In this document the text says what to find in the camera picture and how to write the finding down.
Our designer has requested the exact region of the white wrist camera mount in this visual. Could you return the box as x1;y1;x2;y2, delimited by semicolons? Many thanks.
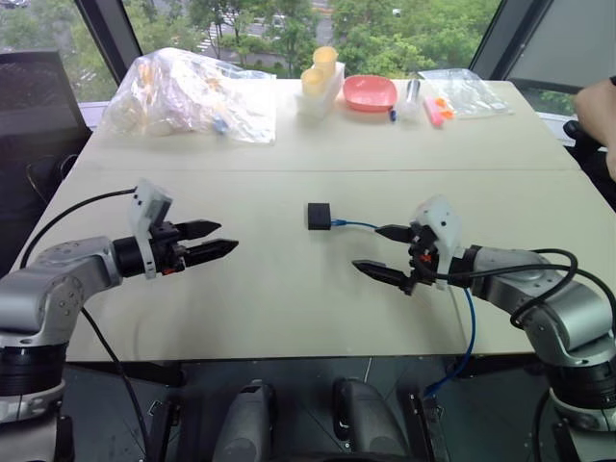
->
126;178;174;281
408;193;466;291

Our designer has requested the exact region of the dark grey rounded shape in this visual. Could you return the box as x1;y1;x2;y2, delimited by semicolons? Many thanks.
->
224;378;279;462
331;376;411;462

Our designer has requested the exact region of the pink bowl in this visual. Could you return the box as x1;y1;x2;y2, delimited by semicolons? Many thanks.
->
342;74;400;114

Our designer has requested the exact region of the clear plastic bottle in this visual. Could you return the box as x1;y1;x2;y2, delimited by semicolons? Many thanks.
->
400;78;424;122

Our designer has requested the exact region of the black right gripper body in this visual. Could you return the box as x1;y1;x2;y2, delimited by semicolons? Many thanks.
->
405;222;442;295

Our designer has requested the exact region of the short pale yellow cup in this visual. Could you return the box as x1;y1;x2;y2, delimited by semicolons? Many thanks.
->
300;67;329;98

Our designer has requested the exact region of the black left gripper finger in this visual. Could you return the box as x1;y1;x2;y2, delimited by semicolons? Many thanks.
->
184;239;241;268
175;219;223;241

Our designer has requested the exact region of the blue cable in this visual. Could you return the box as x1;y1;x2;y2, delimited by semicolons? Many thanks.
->
330;218;479;402

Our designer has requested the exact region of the white rectangular plastic tray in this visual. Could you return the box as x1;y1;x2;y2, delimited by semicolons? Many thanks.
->
294;61;347;118

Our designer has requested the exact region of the large clear stuffed plastic bag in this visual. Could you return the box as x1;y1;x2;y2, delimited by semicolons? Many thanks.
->
101;47;279;145

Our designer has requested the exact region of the dark window frame pillar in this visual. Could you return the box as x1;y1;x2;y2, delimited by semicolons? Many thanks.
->
468;0;616;96
73;0;144;84

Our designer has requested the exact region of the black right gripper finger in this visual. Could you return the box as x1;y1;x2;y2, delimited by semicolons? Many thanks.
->
374;223;415;244
351;259;414;290

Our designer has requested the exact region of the tall pale yellow cup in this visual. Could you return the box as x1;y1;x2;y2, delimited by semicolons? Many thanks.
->
313;45;337;79

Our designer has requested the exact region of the black mesh chair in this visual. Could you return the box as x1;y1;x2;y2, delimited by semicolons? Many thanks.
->
0;49;93;285

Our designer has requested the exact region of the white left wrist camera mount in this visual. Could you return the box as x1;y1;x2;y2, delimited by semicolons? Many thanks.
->
126;178;174;281

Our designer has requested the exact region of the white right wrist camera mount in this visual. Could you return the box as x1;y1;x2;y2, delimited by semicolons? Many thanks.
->
408;193;466;291

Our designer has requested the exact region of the small black box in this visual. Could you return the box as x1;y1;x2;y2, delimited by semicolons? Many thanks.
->
306;201;334;232

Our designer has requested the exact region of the flat clear plastic bag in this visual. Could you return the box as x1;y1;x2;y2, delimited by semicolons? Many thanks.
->
417;67;514;119

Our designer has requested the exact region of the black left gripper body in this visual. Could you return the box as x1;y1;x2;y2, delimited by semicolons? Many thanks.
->
151;219;190;277

